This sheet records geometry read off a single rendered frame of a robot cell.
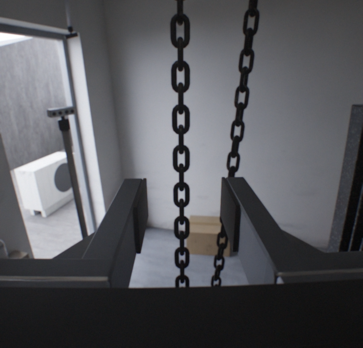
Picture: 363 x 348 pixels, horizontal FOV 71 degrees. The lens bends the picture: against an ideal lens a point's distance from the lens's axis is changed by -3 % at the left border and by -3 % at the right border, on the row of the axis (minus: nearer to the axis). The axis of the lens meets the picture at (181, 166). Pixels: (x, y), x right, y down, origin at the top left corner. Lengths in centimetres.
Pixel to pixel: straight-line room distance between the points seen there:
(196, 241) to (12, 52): 544
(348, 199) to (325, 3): 214
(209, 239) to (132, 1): 231
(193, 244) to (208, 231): 20
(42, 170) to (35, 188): 24
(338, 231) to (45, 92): 691
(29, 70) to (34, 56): 37
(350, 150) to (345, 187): 6
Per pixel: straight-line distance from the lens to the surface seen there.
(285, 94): 245
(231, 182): 15
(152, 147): 275
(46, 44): 737
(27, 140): 665
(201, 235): 256
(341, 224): 54
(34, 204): 386
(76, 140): 259
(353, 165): 49
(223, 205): 16
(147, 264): 263
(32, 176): 367
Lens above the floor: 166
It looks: 19 degrees down
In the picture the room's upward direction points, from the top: 2 degrees counter-clockwise
